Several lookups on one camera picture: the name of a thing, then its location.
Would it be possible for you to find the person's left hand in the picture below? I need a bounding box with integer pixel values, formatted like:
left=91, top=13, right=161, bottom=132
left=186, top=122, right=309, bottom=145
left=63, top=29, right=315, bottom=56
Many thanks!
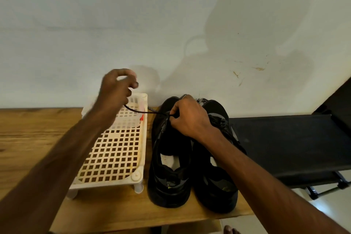
left=94, top=69, right=139, bottom=129

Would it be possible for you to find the person's right hand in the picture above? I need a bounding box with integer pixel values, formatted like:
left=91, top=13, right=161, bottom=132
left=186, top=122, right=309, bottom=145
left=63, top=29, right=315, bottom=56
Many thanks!
left=169, top=95, right=216, bottom=143

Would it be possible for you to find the black shoelaces bundle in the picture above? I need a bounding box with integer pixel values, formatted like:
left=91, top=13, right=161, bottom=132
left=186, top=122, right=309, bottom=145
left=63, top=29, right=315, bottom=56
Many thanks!
left=123, top=103, right=173, bottom=118

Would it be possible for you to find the black shoe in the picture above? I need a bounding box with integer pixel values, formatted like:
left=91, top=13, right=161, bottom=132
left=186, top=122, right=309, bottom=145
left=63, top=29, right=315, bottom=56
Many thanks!
left=147, top=96, right=194, bottom=209
left=192, top=99, right=247, bottom=214

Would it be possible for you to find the person's left forearm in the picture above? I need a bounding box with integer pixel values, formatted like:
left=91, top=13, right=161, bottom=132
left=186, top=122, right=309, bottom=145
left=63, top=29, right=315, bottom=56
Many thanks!
left=0, top=112, right=116, bottom=234

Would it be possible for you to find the person's right forearm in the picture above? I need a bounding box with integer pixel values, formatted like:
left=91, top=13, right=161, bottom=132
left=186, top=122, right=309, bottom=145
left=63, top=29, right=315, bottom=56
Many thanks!
left=199, top=127, right=349, bottom=234

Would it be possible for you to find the small white plastic basket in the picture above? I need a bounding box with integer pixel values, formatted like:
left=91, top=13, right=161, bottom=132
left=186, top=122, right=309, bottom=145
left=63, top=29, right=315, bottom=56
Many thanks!
left=81, top=93, right=148, bottom=131

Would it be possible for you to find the large white plastic tray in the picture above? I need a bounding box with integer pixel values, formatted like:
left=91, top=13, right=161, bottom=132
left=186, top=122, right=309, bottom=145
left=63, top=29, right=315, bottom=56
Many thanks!
left=66, top=93, right=149, bottom=199

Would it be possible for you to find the low wooden table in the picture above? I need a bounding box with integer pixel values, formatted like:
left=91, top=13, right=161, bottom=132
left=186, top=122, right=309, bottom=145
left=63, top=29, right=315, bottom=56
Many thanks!
left=0, top=107, right=254, bottom=234

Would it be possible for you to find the black shoe rack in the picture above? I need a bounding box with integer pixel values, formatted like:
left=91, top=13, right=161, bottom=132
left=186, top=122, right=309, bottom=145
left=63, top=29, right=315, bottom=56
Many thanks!
left=229, top=114, right=351, bottom=199

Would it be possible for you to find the dark door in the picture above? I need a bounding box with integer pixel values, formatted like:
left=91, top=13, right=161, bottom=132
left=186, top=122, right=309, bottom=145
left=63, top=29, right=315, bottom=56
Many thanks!
left=313, top=76, right=351, bottom=133

